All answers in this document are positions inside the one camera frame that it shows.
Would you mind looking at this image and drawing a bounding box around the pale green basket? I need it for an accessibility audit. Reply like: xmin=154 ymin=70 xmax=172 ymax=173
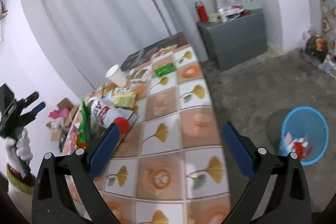
xmin=241 ymin=0 xmax=263 ymax=10

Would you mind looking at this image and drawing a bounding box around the person's left hand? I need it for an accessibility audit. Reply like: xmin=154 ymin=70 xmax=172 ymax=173
xmin=4 ymin=128 xmax=33 ymax=161

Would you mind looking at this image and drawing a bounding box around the grey cabinet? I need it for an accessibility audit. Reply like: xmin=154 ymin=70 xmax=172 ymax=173
xmin=197 ymin=10 xmax=269 ymax=71

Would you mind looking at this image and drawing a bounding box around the grey curtain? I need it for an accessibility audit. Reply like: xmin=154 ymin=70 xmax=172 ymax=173
xmin=18 ymin=0 xmax=279 ymax=90

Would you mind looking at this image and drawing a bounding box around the red thermos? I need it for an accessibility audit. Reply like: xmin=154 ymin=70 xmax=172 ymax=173
xmin=195 ymin=1 xmax=209 ymax=22

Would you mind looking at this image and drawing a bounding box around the white paper cup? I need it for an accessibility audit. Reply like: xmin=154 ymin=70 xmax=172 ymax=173
xmin=105 ymin=64 xmax=128 ymax=87

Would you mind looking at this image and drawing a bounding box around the yellow snack packet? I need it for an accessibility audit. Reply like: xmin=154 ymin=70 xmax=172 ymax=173
xmin=104 ymin=86 xmax=137 ymax=109

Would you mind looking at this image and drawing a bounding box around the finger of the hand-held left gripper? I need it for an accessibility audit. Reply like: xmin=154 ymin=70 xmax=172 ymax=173
xmin=16 ymin=92 xmax=40 ymax=107
xmin=25 ymin=101 xmax=46 ymax=121

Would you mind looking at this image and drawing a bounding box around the dark printed box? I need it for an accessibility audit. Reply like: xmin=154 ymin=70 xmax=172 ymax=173
xmin=304 ymin=35 xmax=328 ymax=63

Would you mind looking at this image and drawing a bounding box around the person's left forearm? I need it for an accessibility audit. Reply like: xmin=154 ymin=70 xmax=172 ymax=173
xmin=5 ymin=160 xmax=36 ymax=195

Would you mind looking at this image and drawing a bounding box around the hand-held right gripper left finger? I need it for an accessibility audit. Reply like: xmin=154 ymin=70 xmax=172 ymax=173
xmin=31 ymin=123 xmax=121 ymax=224

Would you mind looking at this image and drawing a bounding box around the small green snack packet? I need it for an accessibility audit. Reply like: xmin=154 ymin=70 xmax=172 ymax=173
xmin=154 ymin=63 xmax=176 ymax=77

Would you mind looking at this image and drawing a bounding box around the white plate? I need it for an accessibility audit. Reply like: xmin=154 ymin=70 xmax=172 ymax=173
xmin=224 ymin=7 xmax=244 ymax=18

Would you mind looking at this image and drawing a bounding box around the white bottle red cap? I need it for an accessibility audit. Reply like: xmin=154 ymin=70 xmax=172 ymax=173
xmin=88 ymin=97 xmax=130 ymax=135

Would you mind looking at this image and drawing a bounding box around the dark printed sheet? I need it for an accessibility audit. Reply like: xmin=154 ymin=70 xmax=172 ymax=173
xmin=122 ymin=32 xmax=190 ymax=72

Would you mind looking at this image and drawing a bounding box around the cardboard box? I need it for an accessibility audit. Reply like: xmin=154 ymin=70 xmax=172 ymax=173
xmin=46 ymin=98 xmax=79 ymax=147

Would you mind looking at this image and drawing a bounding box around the patterned rolled sheet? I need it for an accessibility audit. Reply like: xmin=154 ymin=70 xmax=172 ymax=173
xmin=308 ymin=0 xmax=336 ymax=38

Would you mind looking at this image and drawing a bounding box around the blue plastic wastebasket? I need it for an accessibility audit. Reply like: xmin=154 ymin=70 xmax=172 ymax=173
xmin=278 ymin=106 xmax=329 ymax=166

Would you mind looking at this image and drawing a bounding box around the tall green foil packet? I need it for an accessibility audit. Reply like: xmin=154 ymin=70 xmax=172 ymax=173
xmin=77 ymin=98 xmax=92 ymax=148

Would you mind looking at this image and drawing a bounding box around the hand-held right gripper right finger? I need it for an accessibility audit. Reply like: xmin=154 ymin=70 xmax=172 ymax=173
xmin=221 ymin=122 xmax=311 ymax=224

